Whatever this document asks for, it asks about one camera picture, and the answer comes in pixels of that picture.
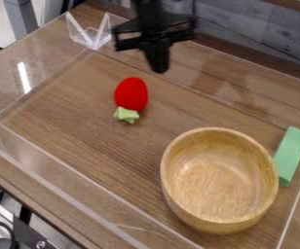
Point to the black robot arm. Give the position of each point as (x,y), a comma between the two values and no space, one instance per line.
(152,8)

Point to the green rectangular block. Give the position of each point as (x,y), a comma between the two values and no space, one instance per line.
(287,156)

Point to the black equipment with screw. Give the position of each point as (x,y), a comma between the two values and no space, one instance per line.
(29,238)

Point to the wooden bowl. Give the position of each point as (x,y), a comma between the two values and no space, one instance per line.
(219,179)

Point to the grey table leg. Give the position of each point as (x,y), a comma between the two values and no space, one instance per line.
(22,17)

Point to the clear acrylic enclosure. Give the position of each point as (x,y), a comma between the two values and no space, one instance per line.
(86,170)

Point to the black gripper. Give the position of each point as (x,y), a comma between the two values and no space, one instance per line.
(153,35)

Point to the red plush strawberry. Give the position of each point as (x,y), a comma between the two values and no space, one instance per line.
(132,99)

